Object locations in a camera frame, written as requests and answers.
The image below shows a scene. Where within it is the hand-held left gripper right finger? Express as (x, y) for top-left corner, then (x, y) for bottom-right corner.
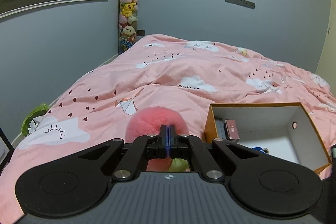
(168, 124), (259, 181)

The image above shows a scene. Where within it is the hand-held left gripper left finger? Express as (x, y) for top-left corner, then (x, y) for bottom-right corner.
(77, 124), (169, 181)

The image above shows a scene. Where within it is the pink green fluffy pompom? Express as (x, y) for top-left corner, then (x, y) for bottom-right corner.
(125, 106), (190, 172)

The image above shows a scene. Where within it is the dark grey box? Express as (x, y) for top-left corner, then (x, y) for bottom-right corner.
(215, 118), (229, 139)

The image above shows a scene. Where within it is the small red-brown box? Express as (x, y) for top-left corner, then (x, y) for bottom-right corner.
(224, 119), (240, 140)

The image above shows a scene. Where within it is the orange cardboard box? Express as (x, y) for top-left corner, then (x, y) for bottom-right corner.
(204, 102), (332, 180)

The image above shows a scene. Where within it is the pink printed blanket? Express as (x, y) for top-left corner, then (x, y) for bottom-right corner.
(0, 34), (336, 224)

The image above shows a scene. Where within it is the green plastic bag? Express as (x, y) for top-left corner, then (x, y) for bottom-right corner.
(21, 102), (50, 136)

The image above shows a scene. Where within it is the clear tube of plush toys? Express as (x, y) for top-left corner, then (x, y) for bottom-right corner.
(117, 0), (140, 55)

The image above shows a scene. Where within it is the black stand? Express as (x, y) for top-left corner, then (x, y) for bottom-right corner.
(0, 126), (13, 169)

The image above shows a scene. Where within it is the cream door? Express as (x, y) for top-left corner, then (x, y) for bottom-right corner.
(314, 0), (336, 88)

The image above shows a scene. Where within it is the grey wall socket strip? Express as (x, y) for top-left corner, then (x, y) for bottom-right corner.
(225, 0), (256, 10)

